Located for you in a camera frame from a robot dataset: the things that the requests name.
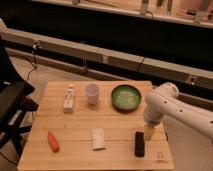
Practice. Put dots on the cream cylindrical pusher tool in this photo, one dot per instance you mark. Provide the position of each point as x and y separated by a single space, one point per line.
148 132

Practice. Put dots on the black eraser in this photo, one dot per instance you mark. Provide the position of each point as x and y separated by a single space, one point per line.
139 144

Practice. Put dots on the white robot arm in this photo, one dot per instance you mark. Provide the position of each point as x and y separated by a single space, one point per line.
163 100

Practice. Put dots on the green bowl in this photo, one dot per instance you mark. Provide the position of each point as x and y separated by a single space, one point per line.
126 97

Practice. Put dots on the translucent plastic cup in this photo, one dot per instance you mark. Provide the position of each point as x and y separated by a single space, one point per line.
92 93

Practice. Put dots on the small white bottle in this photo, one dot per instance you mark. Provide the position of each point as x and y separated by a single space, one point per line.
69 101

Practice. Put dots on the orange carrot toy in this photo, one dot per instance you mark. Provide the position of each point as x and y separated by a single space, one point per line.
53 142

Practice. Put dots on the black chair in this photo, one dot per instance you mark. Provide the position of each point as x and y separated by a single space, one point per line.
14 102

